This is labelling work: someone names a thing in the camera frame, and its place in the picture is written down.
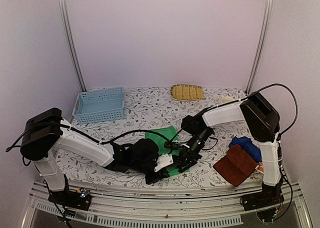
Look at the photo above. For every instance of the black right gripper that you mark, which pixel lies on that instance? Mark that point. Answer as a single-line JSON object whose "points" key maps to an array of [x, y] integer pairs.
{"points": [[190, 154]]}

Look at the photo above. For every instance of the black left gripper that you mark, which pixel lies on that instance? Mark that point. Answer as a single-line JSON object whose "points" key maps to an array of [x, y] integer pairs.
{"points": [[163, 173]]}

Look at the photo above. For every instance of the green microfiber towel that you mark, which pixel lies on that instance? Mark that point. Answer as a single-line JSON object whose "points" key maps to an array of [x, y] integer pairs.
{"points": [[169, 150]]}

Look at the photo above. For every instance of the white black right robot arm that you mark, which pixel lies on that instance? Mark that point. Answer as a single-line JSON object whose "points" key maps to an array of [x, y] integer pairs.
{"points": [[263, 122]]}

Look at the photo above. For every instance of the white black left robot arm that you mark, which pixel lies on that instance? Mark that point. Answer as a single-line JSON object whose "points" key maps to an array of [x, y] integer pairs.
{"points": [[48, 130]]}

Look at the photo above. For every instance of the brown folded towel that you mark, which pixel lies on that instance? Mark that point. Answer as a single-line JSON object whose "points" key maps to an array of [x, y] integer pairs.
{"points": [[236, 166]]}

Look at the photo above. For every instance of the blue rolled towel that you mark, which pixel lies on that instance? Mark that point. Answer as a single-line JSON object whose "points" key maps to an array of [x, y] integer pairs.
{"points": [[247, 145]]}

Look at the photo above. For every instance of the woven bamboo tray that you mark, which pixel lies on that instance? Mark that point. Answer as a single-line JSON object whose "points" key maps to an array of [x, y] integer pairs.
{"points": [[187, 92]]}

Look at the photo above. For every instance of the orange patterned towel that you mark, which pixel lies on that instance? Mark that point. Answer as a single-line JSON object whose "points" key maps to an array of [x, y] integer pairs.
{"points": [[260, 168]]}

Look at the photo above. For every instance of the cream cylindrical cup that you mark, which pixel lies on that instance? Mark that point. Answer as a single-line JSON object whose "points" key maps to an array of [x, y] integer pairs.
{"points": [[226, 99]]}

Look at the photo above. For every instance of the light blue plastic basket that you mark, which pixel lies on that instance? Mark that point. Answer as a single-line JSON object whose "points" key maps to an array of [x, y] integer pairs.
{"points": [[99, 105]]}

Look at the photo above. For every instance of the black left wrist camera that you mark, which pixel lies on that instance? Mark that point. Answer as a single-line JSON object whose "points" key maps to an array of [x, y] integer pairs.
{"points": [[146, 150]]}

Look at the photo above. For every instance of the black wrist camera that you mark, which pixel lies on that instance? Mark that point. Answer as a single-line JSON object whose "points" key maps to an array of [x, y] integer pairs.
{"points": [[146, 150], [192, 124]]}

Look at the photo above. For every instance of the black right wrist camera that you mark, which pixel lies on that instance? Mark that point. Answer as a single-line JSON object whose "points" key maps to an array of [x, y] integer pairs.
{"points": [[192, 124]]}

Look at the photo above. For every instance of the aluminium front rail base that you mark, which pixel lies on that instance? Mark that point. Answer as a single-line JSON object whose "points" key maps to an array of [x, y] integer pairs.
{"points": [[136, 207]]}

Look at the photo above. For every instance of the right aluminium frame post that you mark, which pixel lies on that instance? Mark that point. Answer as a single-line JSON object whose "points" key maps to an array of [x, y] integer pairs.
{"points": [[268, 6]]}

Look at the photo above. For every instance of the aluminium frame post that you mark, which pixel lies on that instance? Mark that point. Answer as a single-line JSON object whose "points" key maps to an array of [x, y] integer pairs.
{"points": [[71, 44], [268, 6]]}

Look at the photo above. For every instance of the left aluminium frame post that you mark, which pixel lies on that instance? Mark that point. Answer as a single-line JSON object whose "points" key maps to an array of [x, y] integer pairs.
{"points": [[71, 44]]}

